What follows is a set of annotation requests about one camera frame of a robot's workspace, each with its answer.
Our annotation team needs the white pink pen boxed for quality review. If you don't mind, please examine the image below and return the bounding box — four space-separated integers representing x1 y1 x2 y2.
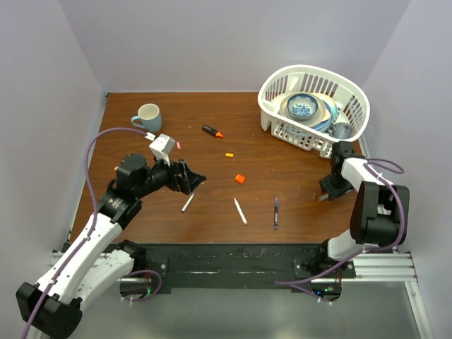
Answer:
233 197 248 225

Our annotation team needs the orange highlighter cap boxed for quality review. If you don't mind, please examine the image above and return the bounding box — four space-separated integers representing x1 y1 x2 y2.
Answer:
234 174 245 184

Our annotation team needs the grey pen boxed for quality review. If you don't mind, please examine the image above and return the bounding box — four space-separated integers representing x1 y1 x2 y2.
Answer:
181 193 195 213

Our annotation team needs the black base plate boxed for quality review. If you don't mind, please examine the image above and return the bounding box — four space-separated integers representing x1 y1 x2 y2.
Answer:
105 242 357 296

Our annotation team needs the grey cup in basket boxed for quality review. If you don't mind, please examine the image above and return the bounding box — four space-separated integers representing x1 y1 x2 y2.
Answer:
329 122 352 140

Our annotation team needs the black orange highlighter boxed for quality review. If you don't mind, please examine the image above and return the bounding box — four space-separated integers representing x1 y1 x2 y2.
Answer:
202 125 224 138

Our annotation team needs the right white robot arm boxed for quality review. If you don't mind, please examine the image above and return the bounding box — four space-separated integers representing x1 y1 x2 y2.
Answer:
302 141 410 278

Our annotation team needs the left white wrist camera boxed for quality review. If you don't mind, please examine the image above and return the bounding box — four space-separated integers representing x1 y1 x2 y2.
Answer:
145 132 176 164

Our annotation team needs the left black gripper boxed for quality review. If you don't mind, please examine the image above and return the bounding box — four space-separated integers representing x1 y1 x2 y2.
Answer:
135 151 205 198

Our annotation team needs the blue patterned bowl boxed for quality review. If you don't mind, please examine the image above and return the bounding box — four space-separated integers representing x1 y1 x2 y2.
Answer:
286 93 319 121

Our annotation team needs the light blue mug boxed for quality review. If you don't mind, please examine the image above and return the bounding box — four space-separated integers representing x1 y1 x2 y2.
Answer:
131 103 162 133

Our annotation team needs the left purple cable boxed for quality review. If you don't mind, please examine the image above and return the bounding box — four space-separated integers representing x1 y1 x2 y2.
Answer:
19 127 149 339

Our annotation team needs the dark blue pen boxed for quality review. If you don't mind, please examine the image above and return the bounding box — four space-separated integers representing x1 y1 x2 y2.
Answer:
273 198 279 231

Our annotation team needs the white plastic dish basket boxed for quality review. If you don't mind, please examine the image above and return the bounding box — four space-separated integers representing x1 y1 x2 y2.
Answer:
258 65 370 158

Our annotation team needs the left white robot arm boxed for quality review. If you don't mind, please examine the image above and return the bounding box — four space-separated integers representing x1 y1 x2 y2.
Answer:
16 154 206 338

